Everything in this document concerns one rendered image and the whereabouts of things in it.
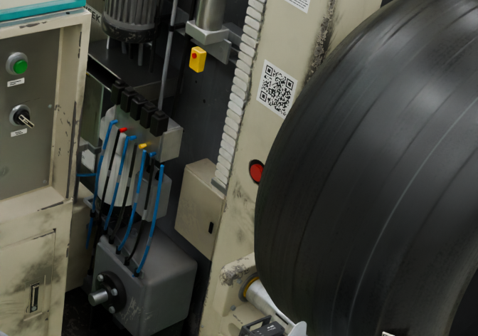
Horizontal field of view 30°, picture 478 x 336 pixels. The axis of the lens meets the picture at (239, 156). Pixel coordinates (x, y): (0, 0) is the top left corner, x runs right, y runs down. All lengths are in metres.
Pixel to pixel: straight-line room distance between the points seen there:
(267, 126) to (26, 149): 0.42
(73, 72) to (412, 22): 0.61
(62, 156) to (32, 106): 0.12
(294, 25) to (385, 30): 0.25
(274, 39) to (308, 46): 0.07
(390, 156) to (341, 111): 0.09
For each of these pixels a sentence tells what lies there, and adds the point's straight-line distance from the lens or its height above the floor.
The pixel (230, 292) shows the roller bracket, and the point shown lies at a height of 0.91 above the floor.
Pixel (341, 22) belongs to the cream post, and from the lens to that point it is 1.35.
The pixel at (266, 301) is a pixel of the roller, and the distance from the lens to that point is 1.47.
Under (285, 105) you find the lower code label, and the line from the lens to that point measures 1.41.
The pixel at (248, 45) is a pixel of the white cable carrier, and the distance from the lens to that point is 1.46.
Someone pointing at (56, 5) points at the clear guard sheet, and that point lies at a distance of 1.44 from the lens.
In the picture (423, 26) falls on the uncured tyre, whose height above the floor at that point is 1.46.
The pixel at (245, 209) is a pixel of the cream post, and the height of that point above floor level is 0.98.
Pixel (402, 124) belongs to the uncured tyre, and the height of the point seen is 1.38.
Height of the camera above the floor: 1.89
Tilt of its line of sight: 33 degrees down
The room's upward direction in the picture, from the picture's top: 12 degrees clockwise
